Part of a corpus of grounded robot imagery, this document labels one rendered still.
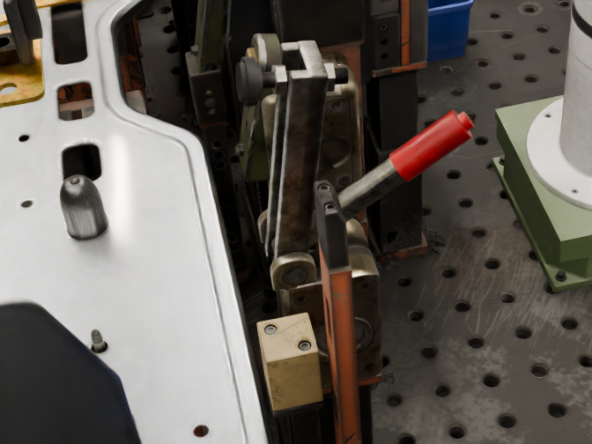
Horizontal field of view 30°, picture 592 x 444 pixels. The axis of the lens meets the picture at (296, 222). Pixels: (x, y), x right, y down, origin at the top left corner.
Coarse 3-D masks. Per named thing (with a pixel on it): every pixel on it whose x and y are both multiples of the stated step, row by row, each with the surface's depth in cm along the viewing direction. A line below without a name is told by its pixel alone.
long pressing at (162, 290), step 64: (0, 0) 111; (128, 0) 109; (64, 64) 102; (0, 128) 96; (64, 128) 96; (128, 128) 95; (0, 192) 90; (128, 192) 89; (192, 192) 89; (0, 256) 85; (64, 256) 85; (128, 256) 84; (192, 256) 84; (64, 320) 80; (128, 320) 80; (192, 320) 79; (128, 384) 75; (192, 384) 75; (256, 384) 74
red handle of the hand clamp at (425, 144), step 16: (448, 112) 70; (464, 112) 70; (432, 128) 70; (448, 128) 70; (464, 128) 70; (416, 144) 70; (432, 144) 70; (448, 144) 70; (384, 160) 72; (400, 160) 71; (416, 160) 71; (432, 160) 71; (368, 176) 72; (384, 176) 71; (400, 176) 71; (352, 192) 72; (368, 192) 72; (384, 192) 72; (352, 208) 73; (272, 240) 75
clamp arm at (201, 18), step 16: (208, 0) 96; (224, 0) 97; (208, 16) 97; (224, 16) 98; (208, 32) 99; (224, 32) 99; (192, 48) 101; (208, 48) 100; (224, 48) 100; (208, 64) 101
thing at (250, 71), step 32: (256, 64) 64; (288, 64) 66; (320, 64) 64; (256, 96) 64; (288, 96) 64; (320, 96) 64; (288, 128) 65; (320, 128) 66; (288, 160) 67; (288, 192) 69; (288, 224) 71
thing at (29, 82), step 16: (0, 16) 63; (0, 32) 62; (0, 48) 59; (0, 64) 60; (16, 64) 60; (32, 64) 60; (0, 80) 59; (16, 80) 59; (32, 80) 59; (0, 96) 58; (16, 96) 58; (32, 96) 58
